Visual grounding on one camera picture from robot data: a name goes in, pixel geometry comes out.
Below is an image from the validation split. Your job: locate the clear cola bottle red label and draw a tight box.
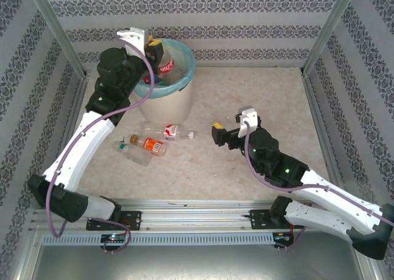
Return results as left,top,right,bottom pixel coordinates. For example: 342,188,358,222
158,47,176,84

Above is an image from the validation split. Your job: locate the clear bottle red-white label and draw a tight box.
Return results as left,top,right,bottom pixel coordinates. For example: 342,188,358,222
143,122,195,142

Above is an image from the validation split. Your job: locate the clear bottle orange label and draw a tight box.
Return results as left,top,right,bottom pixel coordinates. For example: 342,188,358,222
129,134,167,157

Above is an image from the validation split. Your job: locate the small clear bottle green cap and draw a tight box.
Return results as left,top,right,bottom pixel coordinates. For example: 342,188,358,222
116,141,154,167

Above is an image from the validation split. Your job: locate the beige trash bin blue liner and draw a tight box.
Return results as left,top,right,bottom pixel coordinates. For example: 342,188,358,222
134,38,196,100

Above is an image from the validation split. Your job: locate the cream ribbed plastic bin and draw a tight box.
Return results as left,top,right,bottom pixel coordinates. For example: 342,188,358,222
139,73,195,132

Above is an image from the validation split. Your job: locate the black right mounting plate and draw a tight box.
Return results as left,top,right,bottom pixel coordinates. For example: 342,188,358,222
249,209,307,231

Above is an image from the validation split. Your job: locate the black mounting plate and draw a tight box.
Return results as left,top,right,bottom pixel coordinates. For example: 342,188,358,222
86,210,143,231
249,209,307,231

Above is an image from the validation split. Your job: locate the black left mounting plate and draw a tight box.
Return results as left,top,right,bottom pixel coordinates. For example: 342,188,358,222
86,210,143,231

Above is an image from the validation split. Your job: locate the metal sheet panel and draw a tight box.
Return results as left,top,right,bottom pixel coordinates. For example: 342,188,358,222
12,230,382,280

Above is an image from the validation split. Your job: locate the left controller board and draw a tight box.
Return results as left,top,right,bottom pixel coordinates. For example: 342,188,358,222
100,233,127,244

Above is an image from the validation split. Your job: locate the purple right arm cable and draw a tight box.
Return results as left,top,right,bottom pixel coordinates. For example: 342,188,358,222
243,121,394,250

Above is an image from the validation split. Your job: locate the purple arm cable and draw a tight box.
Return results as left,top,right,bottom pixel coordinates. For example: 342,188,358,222
45,39,155,255
243,121,394,250

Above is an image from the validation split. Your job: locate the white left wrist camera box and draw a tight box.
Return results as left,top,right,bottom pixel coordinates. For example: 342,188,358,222
116,27,148,54

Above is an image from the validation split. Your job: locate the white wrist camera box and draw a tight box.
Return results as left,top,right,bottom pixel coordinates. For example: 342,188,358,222
235,106,259,137
116,27,148,54

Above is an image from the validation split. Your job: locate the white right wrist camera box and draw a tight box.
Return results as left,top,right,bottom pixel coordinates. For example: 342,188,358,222
235,106,259,137

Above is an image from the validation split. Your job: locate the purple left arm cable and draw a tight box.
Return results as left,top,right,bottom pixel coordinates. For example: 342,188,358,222
45,39,155,255

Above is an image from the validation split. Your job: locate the left aluminium side rail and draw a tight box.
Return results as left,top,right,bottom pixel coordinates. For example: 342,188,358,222
41,72,90,210

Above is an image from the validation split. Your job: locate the aluminium side rail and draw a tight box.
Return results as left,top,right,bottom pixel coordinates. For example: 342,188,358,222
41,72,90,210
300,72,352,207

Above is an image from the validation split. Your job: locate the right aluminium side rail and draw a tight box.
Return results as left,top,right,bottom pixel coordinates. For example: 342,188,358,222
300,72,352,207

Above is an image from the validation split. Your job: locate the left aluminium frame post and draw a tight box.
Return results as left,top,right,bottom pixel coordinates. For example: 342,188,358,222
24,0,87,79

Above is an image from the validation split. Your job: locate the aluminium frame post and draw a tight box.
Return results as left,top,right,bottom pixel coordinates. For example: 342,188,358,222
24,0,87,79
301,0,361,75

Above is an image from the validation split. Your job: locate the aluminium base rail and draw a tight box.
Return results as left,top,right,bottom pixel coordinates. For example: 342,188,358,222
29,199,361,231

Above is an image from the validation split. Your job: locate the slotted grey cable duct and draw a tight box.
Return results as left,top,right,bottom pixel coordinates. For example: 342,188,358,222
41,232,275,246

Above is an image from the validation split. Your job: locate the right aluminium frame post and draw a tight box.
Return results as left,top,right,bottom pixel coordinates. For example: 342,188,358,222
301,0,361,75

